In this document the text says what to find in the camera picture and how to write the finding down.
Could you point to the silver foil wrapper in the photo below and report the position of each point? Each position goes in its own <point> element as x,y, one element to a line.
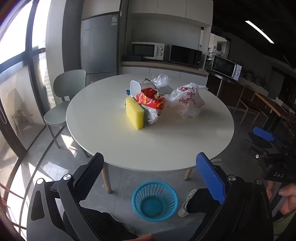
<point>148,82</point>

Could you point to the wooden dining table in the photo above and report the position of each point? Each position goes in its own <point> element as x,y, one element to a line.
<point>275,104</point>

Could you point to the yellow green sponge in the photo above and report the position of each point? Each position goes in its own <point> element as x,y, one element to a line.
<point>135,113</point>

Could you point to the black countertop box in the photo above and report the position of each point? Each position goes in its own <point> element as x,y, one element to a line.
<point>131,58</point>

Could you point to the black framed window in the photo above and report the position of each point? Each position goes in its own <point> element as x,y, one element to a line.
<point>30,58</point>

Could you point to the white round table wooden legs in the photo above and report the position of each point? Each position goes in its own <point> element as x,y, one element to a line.
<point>161,139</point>

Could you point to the person's left leg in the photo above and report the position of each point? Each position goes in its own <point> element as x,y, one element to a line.
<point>99,222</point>

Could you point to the white plastic bag red print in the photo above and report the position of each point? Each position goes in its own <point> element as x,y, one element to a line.
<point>185,102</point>

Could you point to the silver refrigerator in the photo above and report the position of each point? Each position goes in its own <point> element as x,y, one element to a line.
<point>99,46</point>

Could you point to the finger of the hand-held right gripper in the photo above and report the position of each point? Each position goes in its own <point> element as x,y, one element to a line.
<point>263,142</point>
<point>263,134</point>

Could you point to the person's leg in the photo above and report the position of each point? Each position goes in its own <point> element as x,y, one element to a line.
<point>99,222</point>
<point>201,201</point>

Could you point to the person's right hand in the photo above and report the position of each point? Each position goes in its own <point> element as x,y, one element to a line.
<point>288,199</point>

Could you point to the wooden dining chair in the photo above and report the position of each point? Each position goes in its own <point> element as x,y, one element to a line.
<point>248,102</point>

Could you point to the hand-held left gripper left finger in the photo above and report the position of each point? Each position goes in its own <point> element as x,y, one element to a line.
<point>90,174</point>

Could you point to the person's right leg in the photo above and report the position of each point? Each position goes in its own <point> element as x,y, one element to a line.
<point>201,201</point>

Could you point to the clear plastic wrapper gold print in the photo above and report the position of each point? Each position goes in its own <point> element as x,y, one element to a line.
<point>161,80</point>

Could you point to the person's left hand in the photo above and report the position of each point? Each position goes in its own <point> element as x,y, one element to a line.
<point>145,237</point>

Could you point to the ceiling light bar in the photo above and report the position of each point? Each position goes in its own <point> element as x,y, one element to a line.
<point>259,31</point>

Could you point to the white plastic container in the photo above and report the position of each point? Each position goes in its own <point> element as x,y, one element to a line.
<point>135,88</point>

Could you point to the person's shoe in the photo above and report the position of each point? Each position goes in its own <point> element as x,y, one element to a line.
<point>122,224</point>
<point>186,204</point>

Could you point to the person's right shoe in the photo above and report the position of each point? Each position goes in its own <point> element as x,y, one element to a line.
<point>186,204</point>

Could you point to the person's left shoe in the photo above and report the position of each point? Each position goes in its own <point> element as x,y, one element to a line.
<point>122,224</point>

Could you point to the green potted plant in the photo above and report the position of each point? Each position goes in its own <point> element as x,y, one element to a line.
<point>210,56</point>

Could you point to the white wall cabinets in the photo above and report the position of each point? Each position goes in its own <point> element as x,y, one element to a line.
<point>171,9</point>

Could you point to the wooden top kitchen counter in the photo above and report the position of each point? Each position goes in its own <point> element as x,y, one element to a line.
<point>161,66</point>

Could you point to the black microwave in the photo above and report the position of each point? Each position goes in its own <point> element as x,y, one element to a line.
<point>185,55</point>

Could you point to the red snack wrapper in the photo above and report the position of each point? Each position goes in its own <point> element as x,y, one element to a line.
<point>150,99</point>

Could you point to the green plastic chair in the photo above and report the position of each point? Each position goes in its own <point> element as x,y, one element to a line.
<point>69,83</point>

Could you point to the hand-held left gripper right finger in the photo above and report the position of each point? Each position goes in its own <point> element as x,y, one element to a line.
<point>211,178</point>

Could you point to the blue plastic basket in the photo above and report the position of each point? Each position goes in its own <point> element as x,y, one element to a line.
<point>155,206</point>

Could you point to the white microwave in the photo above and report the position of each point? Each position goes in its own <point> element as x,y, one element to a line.
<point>224,66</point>
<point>143,49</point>

